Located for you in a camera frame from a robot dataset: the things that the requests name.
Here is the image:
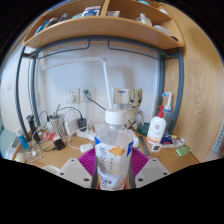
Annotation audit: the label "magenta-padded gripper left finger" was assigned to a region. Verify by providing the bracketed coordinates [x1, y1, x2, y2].
[58, 148, 100, 190]

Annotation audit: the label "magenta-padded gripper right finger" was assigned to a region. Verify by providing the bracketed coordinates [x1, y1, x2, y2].
[128, 148, 170, 189]

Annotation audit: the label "clear plastic water bottle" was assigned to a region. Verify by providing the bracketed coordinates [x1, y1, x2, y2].
[94, 109, 134, 192]

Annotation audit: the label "small white thermometer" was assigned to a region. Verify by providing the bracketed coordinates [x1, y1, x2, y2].
[150, 143, 163, 153]

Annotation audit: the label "grey metal ruler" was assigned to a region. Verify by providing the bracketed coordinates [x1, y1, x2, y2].
[138, 134, 152, 157]

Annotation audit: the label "small white earbud case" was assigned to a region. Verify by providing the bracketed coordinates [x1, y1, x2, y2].
[79, 143, 95, 153]

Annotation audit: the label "black charger block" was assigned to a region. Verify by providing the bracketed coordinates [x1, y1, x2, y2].
[53, 138, 67, 151]

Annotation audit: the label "white squeeze tube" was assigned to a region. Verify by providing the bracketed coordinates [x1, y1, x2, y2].
[159, 138, 186, 149]

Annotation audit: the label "small green plastic item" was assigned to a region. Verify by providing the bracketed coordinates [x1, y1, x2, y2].
[175, 145, 191, 157]

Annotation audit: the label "white power strip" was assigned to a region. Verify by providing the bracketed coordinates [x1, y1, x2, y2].
[76, 129, 98, 141]

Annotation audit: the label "red packet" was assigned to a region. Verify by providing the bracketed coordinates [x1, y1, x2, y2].
[38, 130, 56, 142]

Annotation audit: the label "white power adapter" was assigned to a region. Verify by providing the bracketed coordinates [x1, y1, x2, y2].
[64, 116, 79, 135]

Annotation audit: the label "black plug adapter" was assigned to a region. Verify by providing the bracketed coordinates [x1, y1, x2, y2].
[77, 116, 88, 131]

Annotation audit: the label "steel tumbler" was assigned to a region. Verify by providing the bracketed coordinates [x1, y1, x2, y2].
[48, 113, 66, 138]

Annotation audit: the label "pale round wrapped bun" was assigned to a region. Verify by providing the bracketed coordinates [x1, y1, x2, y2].
[14, 151, 29, 164]

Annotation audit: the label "clear spray bottle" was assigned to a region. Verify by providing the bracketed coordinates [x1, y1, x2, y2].
[161, 91, 174, 133]

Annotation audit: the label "black electric shaver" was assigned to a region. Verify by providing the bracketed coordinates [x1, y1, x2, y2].
[26, 114, 40, 143]

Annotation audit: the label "small tree figurine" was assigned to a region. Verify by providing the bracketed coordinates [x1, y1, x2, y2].
[124, 88, 145, 132]

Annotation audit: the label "white desk lamp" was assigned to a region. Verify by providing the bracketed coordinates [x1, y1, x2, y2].
[41, 56, 114, 113]

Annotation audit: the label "wooden shelf unit with items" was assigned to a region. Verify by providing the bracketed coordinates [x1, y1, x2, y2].
[22, 0, 186, 51]

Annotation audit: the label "dark lamp cable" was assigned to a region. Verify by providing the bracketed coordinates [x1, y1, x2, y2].
[84, 91, 108, 111]

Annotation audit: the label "white wall outlets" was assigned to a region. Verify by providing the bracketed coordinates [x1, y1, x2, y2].
[64, 87, 97, 104]

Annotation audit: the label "white wall-mounted device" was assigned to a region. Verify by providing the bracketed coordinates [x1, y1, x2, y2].
[113, 87, 130, 105]

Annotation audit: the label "grey metal bed frame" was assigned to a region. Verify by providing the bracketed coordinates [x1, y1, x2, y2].
[14, 34, 184, 141]

